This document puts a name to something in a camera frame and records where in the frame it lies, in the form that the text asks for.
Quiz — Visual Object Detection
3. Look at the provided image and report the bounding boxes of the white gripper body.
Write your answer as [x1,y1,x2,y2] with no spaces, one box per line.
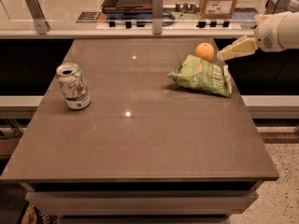
[254,11,291,52]

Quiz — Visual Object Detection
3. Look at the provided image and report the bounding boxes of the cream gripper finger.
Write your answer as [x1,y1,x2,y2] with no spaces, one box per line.
[232,35,254,45]
[217,38,258,61]

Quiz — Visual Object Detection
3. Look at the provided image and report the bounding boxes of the orange fruit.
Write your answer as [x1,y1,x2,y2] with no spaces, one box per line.
[194,43,215,62]

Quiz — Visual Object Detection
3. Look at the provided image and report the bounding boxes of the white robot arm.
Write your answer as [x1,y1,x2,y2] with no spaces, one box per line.
[217,11,299,61]

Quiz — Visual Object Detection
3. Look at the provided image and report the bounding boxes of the white green 7up can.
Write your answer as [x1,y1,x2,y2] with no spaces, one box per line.
[56,63,91,110]

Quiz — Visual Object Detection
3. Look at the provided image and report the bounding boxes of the cardboard box with label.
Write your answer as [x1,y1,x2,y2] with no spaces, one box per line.
[200,0,237,19]

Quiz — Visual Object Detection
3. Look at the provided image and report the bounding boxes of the green chip bag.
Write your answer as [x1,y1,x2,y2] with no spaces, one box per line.
[166,55,232,97]

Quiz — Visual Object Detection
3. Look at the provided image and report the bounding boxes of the white table drawer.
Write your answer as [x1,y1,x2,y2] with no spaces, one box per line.
[25,190,258,216]

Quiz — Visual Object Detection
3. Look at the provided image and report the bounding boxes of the snack bag under table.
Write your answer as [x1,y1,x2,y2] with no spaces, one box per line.
[21,204,57,224]

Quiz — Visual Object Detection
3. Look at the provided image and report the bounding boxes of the right metal glass bracket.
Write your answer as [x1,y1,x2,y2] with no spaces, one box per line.
[265,0,299,14]

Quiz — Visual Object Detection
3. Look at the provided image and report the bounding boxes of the metal glass bracket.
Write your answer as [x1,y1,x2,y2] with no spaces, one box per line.
[25,0,50,35]
[152,0,164,35]
[265,0,299,14]

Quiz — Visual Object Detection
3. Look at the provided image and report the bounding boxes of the middle metal glass bracket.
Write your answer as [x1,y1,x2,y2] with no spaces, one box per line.
[152,0,164,35]

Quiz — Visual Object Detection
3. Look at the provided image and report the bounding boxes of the left metal glass bracket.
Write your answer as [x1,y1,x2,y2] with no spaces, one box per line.
[25,0,50,35]

